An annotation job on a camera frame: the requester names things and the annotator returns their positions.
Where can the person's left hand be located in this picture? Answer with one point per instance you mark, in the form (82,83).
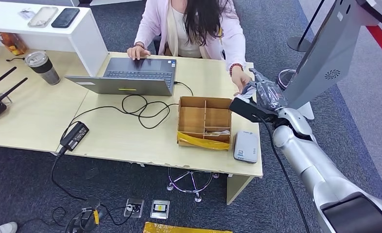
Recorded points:
(241,78)

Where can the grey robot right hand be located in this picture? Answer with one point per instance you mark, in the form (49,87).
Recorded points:
(271,95)

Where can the person's right hand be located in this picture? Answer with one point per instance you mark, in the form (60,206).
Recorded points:
(138,52)

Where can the wooden compartment box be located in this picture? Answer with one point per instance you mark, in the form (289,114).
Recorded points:
(191,119)

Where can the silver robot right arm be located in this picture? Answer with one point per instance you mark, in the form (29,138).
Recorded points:
(307,160)

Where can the person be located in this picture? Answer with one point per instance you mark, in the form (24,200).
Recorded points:
(191,29)

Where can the white card reader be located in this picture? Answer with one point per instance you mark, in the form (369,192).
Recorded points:
(245,146)

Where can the round chrome stanchion base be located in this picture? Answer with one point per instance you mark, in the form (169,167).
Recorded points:
(283,80)

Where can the grey laptop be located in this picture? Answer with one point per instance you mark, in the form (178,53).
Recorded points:
(126,86)

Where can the white desk shelf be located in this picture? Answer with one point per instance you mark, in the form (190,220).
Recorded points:
(81,38)

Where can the yellow tape strip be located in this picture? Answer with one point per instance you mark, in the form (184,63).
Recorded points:
(204,143)

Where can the grey kiosk stand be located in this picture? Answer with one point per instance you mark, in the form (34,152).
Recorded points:
(332,48)

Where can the black phone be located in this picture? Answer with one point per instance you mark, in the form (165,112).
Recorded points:
(65,18)

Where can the steel tumbler with lid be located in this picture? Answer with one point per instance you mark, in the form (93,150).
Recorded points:
(44,69)

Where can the clear grey phone case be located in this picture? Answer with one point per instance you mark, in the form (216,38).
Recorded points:
(43,17)

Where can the black laptop power adapter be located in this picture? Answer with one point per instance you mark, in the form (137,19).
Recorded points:
(75,136)

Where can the small clear packet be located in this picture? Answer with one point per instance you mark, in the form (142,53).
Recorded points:
(26,14)

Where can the chrome stool base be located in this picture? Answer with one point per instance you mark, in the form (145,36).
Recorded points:
(191,186)

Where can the orange snack bag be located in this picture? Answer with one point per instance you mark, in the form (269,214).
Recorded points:
(12,43)

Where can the metal floor socket yellow label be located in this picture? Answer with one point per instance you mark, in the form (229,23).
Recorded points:
(160,209)

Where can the yellow package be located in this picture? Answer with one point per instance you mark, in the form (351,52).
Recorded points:
(178,229)

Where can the black floor plug yellow tag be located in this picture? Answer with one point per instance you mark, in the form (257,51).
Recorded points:
(88,215)

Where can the white shoe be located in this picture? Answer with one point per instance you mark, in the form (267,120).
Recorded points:
(4,228)

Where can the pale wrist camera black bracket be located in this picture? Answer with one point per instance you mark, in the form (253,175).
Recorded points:
(245,109)

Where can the black stanchion post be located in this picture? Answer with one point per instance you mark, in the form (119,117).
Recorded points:
(299,44)

